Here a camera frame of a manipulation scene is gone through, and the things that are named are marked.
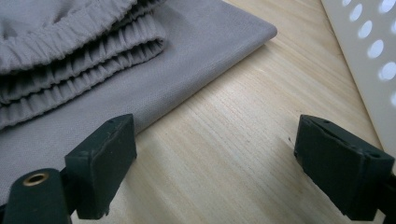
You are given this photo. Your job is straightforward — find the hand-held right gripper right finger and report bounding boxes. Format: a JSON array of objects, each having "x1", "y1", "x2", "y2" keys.
[{"x1": 293, "y1": 114, "x2": 396, "y2": 222}]

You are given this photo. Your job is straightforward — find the grey pants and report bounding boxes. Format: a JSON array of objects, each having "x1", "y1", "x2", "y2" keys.
[{"x1": 0, "y1": 0, "x2": 278, "y2": 207}]

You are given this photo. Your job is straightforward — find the white perforated plastic basket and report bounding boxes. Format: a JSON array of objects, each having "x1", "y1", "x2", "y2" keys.
[{"x1": 320, "y1": 0, "x2": 396, "y2": 175}]

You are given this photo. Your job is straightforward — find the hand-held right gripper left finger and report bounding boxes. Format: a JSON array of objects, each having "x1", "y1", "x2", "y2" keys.
[{"x1": 64, "y1": 113, "x2": 138, "y2": 220}]

